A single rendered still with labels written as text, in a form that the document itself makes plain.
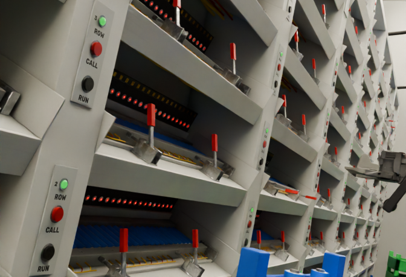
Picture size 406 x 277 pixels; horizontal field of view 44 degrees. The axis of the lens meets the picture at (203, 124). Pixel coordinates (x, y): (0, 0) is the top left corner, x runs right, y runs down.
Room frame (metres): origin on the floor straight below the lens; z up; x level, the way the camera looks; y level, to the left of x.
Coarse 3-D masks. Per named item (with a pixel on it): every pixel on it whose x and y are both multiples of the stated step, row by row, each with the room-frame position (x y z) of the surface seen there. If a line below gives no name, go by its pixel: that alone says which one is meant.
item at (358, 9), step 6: (360, 0) 2.15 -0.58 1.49; (354, 6) 2.32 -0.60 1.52; (360, 6) 2.20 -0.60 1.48; (366, 6) 2.26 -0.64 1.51; (354, 12) 2.40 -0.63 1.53; (360, 12) 2.25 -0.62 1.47; (366, 12) 2.31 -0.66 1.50; (372, 12) 2.43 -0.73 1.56; (360, 18) 2.43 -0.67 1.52; (366, 18) 2.36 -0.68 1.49; (366, 24) 2.41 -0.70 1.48
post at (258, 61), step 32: (224, 32) 1.23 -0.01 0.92; (288, 32) 1.24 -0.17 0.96; (256, 64) 1.19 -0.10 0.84; (192, 96) 1.25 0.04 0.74; (192, 128) 1.24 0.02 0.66; (224, 128) 1.21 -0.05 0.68; (256, 128) 1.17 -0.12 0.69; (256, 160) 1.19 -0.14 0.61; (256, 192) 1.23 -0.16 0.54; (224, 224) 1.19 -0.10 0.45
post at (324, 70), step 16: (320, 0) 1.84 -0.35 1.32; (336, 16) 1.81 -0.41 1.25; (336, 32) 1.81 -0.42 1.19; (304, 48) 1.85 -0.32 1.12; (320, 48) 1.83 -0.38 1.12; (304, 64) 1.85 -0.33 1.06; (320, 64) 1.82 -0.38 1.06; (320, 80) 1.82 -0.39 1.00; (288, 96) 1.87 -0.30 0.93; (304, 96) 1.84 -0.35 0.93; (288, 112) 1.86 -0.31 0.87; (304, 112) 1.83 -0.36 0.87; (320, 112) 1.81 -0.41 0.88; (320, 128) 1.81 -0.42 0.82; (272, 144) 1.88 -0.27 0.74; (272, 160) 1.87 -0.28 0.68; (288, 160) 1.85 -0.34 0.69; (304, 160) 1.82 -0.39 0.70; (320, 160) 1.86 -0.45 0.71; (304, 176) 1.82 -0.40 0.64; (272, 224) 1.85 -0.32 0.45; (288, 224) 1.83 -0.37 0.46; (304, 224) 1.80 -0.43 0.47; (304, 256) 1.88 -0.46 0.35
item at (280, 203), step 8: (272, 168) 1.87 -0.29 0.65; (264, 176) 1.25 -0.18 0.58; (272, 176) 1.86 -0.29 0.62; (280, 176) 1.85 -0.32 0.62; (288, 176) 1.84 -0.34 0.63; (264, 184) 1.25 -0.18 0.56; (288, 184) 1.82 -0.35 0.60; (296, 184) 1.82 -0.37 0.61; (264, 192) 1.35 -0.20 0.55; (304, 192) 1.81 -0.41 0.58; (312, 192) 1.80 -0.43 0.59; (264, 200) 1.32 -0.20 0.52; (272, 200) 1.38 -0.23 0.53; (280, 200) 1.45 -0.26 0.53; (288, 200) 1.53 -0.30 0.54; (304, 200) 1.81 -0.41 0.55; (264, 208) 1.36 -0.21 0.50; (272, 208) 1.43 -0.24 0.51; (280, 208) 1.50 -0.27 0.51; (288, 208) 1.58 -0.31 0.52; (296, 208) 1.67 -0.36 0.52; (304, 208) 1.77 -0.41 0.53
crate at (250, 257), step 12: (240, 252) 0.46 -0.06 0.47; (252, 252) 0.45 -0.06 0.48; (264, 252) 0.45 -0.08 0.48; (240, 264) 0.45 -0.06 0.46; (252, 264) 0.45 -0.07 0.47; (264, 264) 0.45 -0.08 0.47; (324, 264) 0.59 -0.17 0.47; (336, 264) 0.58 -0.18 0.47; (240, 276) 0.45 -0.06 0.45; (252, 276) 0.44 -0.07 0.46; (264, 276) 0.45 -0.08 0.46; (276, 276) 0.51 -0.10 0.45; (336, 276) 0.58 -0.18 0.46
